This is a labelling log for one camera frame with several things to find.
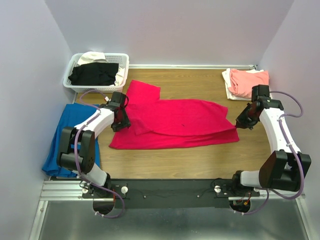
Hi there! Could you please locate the red t shirt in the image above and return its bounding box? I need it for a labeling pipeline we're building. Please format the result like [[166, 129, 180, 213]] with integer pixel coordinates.
[[109, 80, 239, 150]]

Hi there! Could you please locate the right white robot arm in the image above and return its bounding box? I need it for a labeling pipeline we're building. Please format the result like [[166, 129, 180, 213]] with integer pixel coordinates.
[[230, 84, 312, 197]]

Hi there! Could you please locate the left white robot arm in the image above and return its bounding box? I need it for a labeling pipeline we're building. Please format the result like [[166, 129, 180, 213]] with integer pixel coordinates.
[[56, 92, 131, 198]]

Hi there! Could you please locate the pink folded t shirt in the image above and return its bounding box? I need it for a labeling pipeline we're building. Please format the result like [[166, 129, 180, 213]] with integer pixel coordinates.
[[228, 69, 270, 99]]

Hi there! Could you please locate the white folded t shirt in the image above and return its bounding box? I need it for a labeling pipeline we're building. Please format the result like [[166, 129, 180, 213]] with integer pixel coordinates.
[[222, 68, 264, 101]]

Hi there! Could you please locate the blue pleated cloth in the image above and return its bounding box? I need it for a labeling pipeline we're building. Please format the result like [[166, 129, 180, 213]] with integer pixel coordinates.
[[42, 103, 96, 178]]

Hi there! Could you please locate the black t shirt in basket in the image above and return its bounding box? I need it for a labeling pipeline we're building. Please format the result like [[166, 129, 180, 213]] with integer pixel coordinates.
[[68, 62, 119, 86]]

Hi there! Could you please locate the white plastic laundry basket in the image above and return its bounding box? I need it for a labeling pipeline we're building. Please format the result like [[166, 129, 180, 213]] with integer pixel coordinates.
[[62, 52, 130, 93]]

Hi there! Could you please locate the cream t shirt in basket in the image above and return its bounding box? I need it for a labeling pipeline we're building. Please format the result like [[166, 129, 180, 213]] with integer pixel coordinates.
[[77, 51, 125, 86]]

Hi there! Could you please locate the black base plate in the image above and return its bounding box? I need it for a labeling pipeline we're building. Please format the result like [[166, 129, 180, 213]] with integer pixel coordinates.
[[80, 178, 260, 210]]

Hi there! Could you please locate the aluminium rail frame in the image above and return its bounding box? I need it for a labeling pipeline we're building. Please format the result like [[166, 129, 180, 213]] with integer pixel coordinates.
[[30, 179, 318, 240]]

